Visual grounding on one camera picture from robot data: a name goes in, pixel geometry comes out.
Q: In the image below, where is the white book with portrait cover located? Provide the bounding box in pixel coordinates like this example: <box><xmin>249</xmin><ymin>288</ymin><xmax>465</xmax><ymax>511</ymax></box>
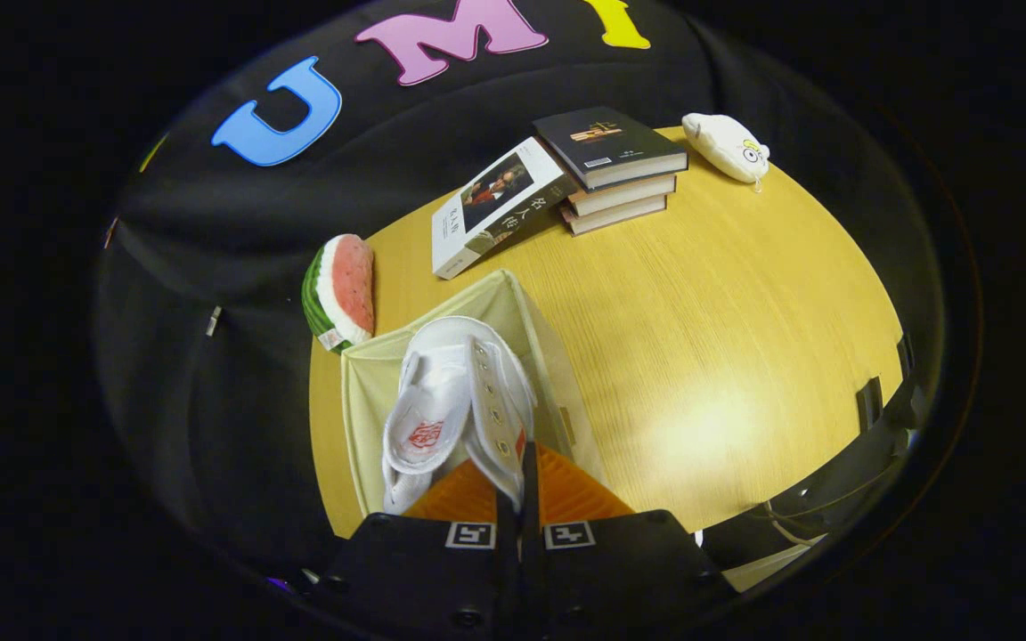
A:
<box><xmin>431</xmin><ymin>136</ymin><xmax>578</xmax><ymax>280</ymax></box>

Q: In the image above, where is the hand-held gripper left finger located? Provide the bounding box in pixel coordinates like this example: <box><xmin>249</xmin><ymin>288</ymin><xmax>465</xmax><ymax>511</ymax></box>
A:
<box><xmin>322</xmin><ymin>457</ymin><xmax>521</xmax><ymax>641</ymax></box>

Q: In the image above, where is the black hardcover book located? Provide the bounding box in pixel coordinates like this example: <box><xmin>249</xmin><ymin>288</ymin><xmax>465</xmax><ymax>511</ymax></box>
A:
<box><xmin>533</xmin><ymin>106</ymin><xmax>689</xmax><ymax>191</ymax></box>

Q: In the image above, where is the beige fabric storage box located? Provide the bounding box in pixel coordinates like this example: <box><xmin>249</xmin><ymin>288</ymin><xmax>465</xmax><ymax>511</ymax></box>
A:
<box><xmin>339</xmin><ymin>270</ymin><xmax>607</xmax><ymax>535</ymax></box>

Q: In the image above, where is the white plush pouch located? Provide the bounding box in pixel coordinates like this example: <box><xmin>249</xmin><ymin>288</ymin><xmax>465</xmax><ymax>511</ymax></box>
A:
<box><xmin>681</xmin><ymin>112</ymin><xmax>771</xmax><ymax>190</ymax></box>

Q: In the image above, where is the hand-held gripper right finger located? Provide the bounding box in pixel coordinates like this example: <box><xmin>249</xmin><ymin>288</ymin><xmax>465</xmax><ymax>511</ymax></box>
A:
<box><xmin>520</xmin><ymin>441</ymin><xmax>738</xmax><ymax>641</ymax></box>

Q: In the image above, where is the thick book with cream pages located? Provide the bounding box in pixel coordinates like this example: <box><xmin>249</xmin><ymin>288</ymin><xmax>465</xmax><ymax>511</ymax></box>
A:
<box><xmin>566</xmin><ymin>174</ymin><xmax>678</xmax><ymax>217</ymax></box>
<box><xmin>560</xmin><ymin>194</ymin><xmax>668</xmax><ymax>236</ymax></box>

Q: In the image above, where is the watermelon slice plush toy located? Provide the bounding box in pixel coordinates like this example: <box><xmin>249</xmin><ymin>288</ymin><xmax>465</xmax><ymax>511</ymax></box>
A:
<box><xmin>302</xmin><ymin>234</ymin><xmax>377</xmax><ymax>354</ymax></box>

